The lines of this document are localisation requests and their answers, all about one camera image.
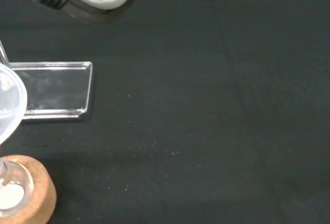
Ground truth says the clear plastic funnel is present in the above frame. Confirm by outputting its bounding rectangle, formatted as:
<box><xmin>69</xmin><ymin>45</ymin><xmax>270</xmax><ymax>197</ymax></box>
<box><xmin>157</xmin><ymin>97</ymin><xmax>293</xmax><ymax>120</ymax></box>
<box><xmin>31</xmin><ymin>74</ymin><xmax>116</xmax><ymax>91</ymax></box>
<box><xmin>0</xmin><ymin>62</ymin><xmax>28</xmax><ymax>146</ymax></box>

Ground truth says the small round-bottom glass flask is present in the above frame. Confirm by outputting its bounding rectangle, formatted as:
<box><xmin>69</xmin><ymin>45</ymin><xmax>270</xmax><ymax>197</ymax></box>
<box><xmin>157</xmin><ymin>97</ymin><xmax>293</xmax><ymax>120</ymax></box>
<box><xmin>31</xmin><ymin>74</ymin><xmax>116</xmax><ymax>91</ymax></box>
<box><xmin>0</xmin><ymin>157</ymin><xmax>35</xmax><ymax>217</ymax></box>

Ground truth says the cork ring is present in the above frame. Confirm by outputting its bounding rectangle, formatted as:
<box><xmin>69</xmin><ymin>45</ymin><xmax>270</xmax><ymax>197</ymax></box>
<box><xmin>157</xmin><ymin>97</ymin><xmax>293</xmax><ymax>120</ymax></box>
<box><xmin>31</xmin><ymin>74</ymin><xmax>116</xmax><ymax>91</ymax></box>
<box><xmin>0</xmin><ymin>154</ymin><xmax>58</xmax><ymax>224</ymax></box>

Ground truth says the black table cloth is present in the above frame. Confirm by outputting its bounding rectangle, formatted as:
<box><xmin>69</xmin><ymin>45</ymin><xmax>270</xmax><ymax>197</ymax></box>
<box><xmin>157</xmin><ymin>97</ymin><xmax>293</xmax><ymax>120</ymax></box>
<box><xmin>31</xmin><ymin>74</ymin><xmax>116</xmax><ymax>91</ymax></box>
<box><xmin>0</xmin><ymin>0</ymin><xmax>330</xmax><ymax>224</ymax></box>

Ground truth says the clear acrylic funnel stand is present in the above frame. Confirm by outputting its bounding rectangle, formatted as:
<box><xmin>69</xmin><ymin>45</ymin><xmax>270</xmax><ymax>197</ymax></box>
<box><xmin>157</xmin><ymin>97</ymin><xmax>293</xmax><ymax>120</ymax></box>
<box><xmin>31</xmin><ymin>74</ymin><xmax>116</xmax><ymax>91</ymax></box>
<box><xmin>0</xmin><ymin>40</ymin><xmax>93</xmax><ymax>125</ymax></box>

